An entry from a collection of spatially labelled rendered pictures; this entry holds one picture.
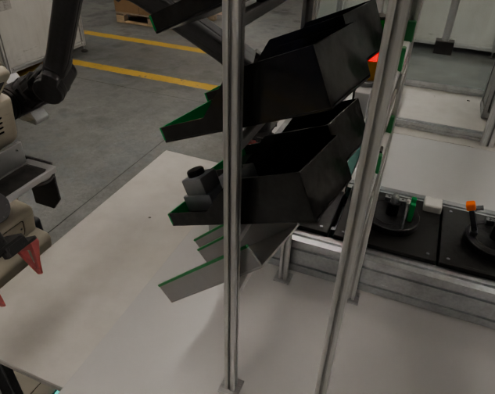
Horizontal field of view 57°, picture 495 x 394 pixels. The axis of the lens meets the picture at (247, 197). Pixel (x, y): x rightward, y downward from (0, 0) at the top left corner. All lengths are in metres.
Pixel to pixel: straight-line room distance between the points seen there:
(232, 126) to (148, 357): 0.60
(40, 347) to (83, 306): 0.13
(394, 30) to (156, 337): 0.79
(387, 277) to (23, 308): 0.84
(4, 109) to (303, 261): 0.84
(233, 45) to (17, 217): 1.02
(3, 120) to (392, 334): 1.07
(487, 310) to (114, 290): 0.85
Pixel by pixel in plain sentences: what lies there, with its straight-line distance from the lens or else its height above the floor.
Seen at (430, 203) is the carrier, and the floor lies 0.99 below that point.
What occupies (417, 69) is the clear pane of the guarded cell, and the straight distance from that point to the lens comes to 2.44.
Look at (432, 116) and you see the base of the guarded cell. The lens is 2.15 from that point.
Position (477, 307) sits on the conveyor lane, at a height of 0.91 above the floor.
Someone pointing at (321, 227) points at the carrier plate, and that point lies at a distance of 1.15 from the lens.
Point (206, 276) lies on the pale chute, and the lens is 0.80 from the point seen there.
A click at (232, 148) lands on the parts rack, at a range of 0.58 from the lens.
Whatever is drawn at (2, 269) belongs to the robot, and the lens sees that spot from 1.40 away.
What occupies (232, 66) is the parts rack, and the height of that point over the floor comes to 1.50.
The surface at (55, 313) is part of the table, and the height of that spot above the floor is 0.86.
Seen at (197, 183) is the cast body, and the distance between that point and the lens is 0.76.
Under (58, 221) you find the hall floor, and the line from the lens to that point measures 2.90.
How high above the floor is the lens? 1.67
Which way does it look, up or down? 35 degrees down
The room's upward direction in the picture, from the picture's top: 2 degrees clockwise
